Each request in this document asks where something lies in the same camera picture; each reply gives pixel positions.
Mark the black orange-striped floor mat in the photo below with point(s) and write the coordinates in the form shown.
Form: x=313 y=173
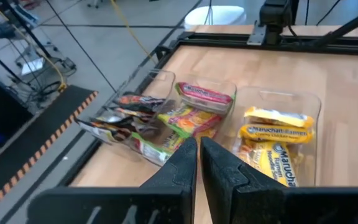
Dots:
x=42 y=140

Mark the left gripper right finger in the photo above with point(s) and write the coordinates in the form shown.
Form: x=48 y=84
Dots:
x=275 y=208

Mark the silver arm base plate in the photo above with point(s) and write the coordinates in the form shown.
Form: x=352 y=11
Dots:
x=256 y=35

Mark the black computer tower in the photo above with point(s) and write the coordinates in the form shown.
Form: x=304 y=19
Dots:
x=2 y=109

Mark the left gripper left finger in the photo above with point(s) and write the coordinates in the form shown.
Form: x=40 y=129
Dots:
x=120 y=208

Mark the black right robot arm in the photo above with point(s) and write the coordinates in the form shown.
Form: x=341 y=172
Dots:
x=275 y=15

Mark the clear plastic bin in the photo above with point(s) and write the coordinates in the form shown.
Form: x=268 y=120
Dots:
x=291 y=96
x=160 y=81
x=204 y=81

